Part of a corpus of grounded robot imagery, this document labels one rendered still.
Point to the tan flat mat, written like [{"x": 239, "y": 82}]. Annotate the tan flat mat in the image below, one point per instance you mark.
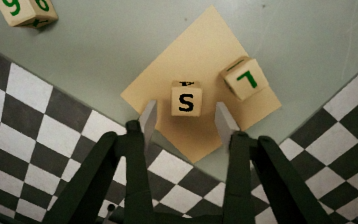
[{"x": 204, "y": 49}]

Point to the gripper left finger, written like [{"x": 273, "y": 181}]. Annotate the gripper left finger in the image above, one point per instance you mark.
[{"x": 83, "y": 196}]

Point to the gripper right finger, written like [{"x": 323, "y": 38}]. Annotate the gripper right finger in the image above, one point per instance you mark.
[{"x": 290, "y": 199}]

